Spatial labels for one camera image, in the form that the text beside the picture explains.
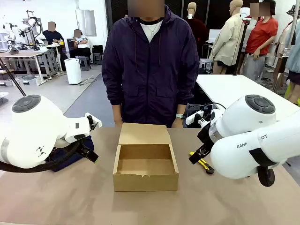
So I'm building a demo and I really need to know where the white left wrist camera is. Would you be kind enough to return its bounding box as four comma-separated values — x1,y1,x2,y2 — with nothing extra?
84,112,103,132

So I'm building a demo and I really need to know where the white air purifier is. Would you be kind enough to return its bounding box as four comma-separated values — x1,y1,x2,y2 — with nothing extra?
64,58,82,85

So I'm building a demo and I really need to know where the seated person in striped shirt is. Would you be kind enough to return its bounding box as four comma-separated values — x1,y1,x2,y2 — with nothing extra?
69,29,91,59

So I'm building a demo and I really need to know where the yellow utility knife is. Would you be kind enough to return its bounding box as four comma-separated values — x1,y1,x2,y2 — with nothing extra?
189,151,215,175

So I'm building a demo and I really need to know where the silver necklace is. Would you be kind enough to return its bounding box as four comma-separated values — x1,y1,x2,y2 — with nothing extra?
140,20,163,37

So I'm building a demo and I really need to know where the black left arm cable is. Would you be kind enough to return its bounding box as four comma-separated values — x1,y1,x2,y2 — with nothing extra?
0,139,83,173

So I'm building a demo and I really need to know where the mannequin in light blue garment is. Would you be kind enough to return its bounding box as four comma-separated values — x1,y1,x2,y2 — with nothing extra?
276,4,300,104

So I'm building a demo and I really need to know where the wooden top work table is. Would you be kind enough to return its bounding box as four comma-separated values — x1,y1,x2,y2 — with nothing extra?
0,50,52,84

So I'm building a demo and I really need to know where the person's right forearm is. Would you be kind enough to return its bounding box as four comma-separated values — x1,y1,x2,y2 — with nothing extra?
112,104,123,121

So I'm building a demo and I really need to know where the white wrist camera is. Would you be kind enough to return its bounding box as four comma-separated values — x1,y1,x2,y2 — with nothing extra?
186,110,205,125
84,112,103,132

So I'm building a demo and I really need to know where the mannequin in beige jacket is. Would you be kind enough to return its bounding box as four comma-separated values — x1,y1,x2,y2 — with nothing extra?
209,0,246,75

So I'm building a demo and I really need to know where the black tripod leg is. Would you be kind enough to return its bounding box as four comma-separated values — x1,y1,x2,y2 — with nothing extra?
0,58,27,97

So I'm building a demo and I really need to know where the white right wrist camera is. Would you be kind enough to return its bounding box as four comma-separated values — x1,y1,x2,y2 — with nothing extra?
186,110,205,125

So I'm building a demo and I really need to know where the person's left hand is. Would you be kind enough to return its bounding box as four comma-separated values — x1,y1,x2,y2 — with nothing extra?
172,117,185,128

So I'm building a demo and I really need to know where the navy blue pencil case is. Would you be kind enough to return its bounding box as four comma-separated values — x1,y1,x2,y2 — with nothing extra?
50,135,95,173

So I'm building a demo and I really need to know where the person's dark purple jacket torso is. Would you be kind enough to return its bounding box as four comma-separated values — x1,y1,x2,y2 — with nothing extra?
101,4,200,128

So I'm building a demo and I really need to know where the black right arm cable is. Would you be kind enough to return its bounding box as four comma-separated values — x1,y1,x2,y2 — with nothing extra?
249,147,285,188

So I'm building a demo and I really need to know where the brown cardboard box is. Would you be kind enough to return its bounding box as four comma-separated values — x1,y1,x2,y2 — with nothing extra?
112,122,180,192

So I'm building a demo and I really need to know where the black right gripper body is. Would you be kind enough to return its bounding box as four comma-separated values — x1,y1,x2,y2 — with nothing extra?
198,121,218,150

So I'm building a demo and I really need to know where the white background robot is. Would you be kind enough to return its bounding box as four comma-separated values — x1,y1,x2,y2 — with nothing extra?
0,10,47,51

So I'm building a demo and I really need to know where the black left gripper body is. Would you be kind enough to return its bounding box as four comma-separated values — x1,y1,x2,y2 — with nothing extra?
81,140,92,155

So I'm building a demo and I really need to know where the white table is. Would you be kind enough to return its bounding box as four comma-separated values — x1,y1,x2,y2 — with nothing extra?
195,74,300,120

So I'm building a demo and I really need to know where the white wall panel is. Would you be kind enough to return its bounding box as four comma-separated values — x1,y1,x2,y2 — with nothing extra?
75,9,97,37

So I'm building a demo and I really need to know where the mannequin in dark red garment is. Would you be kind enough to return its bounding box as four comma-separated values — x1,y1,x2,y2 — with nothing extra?
185,2,209,59

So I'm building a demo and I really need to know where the seated person in navy shirt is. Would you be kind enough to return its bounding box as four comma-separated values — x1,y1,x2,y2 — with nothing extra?
43,22,66,71

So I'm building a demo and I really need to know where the person in red shirt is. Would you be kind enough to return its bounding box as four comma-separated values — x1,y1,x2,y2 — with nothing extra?
243,0,279,82

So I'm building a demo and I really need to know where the clear plastic storage bin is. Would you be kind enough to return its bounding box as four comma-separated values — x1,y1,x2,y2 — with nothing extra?
18,75,39,86

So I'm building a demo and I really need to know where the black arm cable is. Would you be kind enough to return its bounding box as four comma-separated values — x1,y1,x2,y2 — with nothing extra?
249,147,285,188
0,139,83,173

